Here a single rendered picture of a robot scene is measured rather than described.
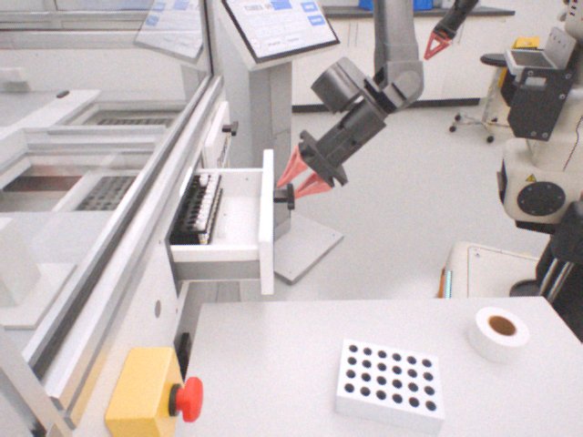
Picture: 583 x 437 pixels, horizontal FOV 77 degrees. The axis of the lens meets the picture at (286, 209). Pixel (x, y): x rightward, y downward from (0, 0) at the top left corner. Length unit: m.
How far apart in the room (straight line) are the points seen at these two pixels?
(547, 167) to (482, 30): 3.20
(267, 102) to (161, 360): 1.29
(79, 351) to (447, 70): 4.03
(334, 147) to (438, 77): 3.58
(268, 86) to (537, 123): 0.94
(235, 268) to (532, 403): 0.43
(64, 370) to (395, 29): 0.59
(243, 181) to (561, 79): 0.72
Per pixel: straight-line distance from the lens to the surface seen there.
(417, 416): 0.51
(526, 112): 1.04
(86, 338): 0.34
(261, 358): 0.57
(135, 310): 0.43
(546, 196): 1.15
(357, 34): 3.71
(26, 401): 0.29
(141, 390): 0.39
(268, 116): 1.58
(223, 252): 0.53
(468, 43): 4.20
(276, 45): 1.42
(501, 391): 0.61
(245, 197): 0.75
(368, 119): 0.58
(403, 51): 0.63
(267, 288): 0.55
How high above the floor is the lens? 1.23
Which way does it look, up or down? 33 degrees down
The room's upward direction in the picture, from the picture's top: straight up
